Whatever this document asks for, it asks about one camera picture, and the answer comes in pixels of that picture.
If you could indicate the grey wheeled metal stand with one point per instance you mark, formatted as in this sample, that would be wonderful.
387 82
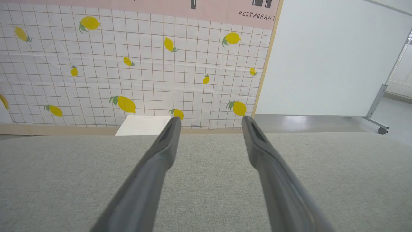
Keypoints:
376 100

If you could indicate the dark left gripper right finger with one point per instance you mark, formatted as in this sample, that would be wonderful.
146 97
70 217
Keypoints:
280 187

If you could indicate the white box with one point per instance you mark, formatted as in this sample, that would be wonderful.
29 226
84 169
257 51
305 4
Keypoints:
141 126

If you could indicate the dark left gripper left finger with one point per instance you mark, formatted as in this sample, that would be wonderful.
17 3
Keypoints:
145 187

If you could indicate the white partition panel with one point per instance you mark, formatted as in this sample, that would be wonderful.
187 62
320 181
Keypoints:
322 58

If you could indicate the lemon print partition board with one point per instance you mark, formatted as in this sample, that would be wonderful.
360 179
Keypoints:
145 48

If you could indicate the grey fabric sofa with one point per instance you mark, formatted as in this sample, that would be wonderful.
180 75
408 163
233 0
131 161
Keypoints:
209 187

